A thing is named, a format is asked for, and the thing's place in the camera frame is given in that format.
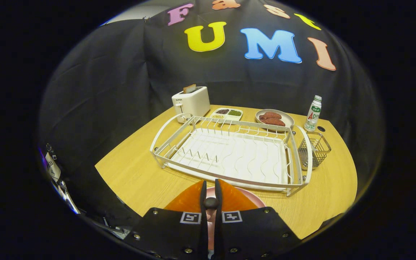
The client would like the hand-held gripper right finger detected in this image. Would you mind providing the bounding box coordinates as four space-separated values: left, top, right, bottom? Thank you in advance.
213 179 301 260

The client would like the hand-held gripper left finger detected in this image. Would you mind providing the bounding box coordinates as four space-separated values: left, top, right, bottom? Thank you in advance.
124 179 208 260

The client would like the pink plate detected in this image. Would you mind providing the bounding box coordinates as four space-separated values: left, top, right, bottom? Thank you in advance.
205 186 266 251

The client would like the white wire dish rack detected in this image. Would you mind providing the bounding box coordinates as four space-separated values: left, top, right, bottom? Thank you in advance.
150 113 313 197

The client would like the metal wire basket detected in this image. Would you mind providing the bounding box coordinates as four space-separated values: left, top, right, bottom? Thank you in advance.
298 131 332 171

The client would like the white divided dish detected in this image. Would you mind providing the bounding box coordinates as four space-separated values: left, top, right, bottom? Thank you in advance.
210 107 243 123

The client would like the beige round plate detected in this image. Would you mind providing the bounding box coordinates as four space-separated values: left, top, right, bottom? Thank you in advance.
255 109 295 130

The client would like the white drip tray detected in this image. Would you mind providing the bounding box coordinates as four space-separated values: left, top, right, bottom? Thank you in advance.
166 128 290 188

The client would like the white toaster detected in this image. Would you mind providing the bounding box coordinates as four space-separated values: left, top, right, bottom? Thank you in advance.
172 86 211 124

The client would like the white green label drink bottle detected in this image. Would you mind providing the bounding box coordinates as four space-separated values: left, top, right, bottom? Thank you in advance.
304 95 322 132

